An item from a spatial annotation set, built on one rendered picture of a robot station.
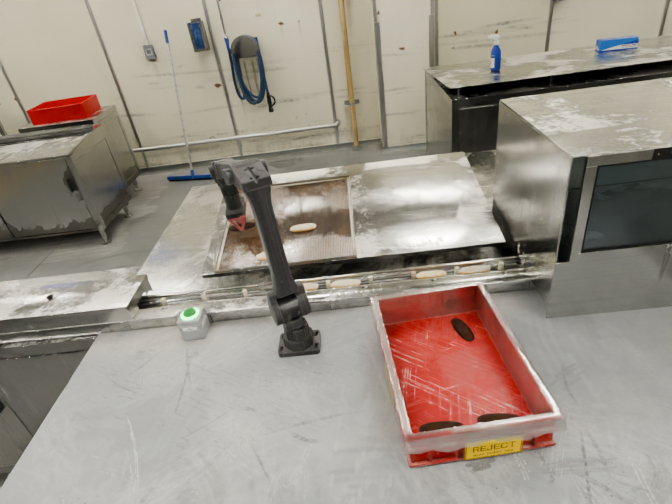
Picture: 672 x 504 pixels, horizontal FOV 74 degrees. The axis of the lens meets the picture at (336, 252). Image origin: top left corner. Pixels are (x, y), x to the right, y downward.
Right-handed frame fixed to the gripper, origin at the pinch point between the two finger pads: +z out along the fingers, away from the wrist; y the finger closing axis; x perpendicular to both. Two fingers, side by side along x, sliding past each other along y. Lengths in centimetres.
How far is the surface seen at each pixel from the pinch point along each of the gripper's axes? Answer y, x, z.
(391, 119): -290, 112, 111
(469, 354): 69, 63, 5
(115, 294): 26.6, -40.8, -0.6
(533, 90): -120, 169, 25
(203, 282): 14.5, -16.9, 12.0
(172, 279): 9.2, -29.6, 12.5
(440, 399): 81, 52, 3
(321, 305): 41.1, 25.7, 6.4
